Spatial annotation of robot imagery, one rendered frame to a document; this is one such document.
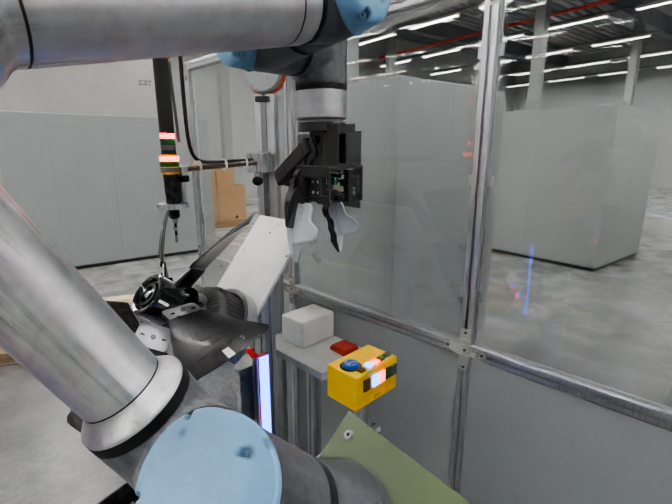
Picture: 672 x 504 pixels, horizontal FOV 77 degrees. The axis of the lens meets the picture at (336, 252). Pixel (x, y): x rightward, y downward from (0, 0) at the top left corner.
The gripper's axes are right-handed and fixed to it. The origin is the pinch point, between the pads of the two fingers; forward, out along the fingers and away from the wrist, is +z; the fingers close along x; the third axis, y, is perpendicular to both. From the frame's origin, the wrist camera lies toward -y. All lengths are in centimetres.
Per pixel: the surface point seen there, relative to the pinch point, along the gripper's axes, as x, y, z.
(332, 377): 19.9, -17.3, 39.2
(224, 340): -1.6, -30.0, 26.0
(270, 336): 32, -61, 47
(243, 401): 24, -68, 72
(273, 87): 58, -87, -38
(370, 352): 32, -16, 37
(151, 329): -8, -58, 30
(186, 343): -7.8, -36.1, 26.7
